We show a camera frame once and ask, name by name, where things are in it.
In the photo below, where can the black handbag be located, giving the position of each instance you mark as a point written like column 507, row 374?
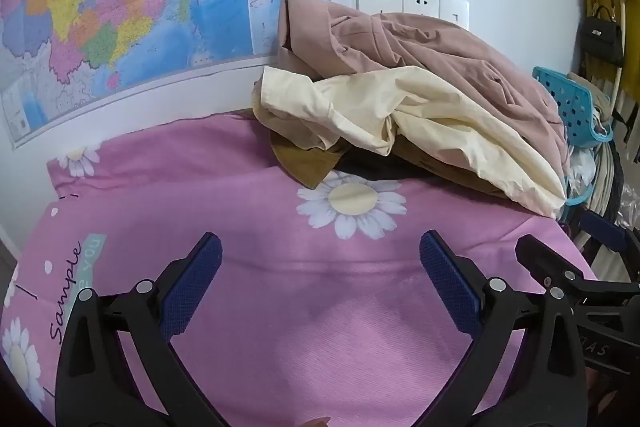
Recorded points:
column 600, row 39

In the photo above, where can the white wall switch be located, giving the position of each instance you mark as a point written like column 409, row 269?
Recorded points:
column 454, row 14

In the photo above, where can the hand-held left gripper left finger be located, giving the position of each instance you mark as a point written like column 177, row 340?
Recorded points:
column 192, row 277

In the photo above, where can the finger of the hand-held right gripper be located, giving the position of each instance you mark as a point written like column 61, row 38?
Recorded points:
column 542, row 259
column 602, row 227

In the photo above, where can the yellow hanging garment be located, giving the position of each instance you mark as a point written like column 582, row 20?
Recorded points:
column 607, row 2

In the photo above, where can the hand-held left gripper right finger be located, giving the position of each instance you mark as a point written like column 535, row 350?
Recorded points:
column 447, row 277

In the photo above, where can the dusty pink coat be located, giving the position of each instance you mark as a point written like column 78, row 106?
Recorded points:
column 425, row 42

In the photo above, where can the mustard brown garment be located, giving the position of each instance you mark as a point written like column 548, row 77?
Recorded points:
column 307, row 167

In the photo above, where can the blue plastic basket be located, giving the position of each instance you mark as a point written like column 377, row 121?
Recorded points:
column 575, row 104

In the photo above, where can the pink daisy print bedsheet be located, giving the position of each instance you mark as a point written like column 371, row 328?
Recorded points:
column 280, row 307

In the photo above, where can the colourful wall map poster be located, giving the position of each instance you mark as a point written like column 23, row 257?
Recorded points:
column 125, row 7

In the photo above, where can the cream garment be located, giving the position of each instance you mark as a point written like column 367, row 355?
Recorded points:
column 450, row 122

